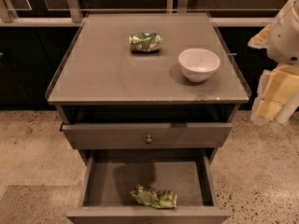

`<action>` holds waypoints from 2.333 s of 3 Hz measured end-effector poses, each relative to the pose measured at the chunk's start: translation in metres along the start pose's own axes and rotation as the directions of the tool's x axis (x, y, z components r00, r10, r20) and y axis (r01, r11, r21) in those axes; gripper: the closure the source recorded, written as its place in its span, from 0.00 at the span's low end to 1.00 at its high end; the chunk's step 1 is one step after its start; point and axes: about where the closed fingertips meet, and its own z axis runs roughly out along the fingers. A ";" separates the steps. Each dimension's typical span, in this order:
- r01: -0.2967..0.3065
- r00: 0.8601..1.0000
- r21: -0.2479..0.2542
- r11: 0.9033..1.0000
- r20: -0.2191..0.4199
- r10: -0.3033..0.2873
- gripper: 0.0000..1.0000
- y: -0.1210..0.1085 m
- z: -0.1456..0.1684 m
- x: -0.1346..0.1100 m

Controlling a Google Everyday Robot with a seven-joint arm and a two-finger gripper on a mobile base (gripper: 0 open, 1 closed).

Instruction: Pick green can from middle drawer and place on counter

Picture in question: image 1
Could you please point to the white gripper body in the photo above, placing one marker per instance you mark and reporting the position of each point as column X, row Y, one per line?
column 286, row 41

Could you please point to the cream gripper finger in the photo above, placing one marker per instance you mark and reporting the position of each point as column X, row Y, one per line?
column 264, row 111
column 260, row 40

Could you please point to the crushed green can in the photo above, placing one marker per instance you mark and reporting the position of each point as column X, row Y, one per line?
column 145, row 42
column 156, row 198

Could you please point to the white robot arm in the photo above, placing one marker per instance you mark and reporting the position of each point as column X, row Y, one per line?
column 283, row 36

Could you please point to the grey drawer cabinet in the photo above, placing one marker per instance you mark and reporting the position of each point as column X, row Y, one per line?
column 102, row 81

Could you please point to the crushed green can on counter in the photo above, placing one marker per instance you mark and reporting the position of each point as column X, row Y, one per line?
column 145, row 42

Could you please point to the brass top drawer knob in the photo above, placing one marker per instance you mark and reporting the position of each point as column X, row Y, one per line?
column 148, row 139

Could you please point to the grey open middle drawer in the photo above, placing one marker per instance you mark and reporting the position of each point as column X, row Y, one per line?
column 112, row 174

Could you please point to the grey top drawer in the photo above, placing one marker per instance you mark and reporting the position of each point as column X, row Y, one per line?
column 133, row 135

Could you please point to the white ceramic bowl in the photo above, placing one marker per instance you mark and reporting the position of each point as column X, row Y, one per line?
column 198, row 65

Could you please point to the grey metal railing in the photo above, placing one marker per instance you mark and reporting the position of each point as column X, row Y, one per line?
column 225, row 13

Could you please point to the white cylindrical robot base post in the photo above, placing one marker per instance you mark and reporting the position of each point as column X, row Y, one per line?
column 288, row 109

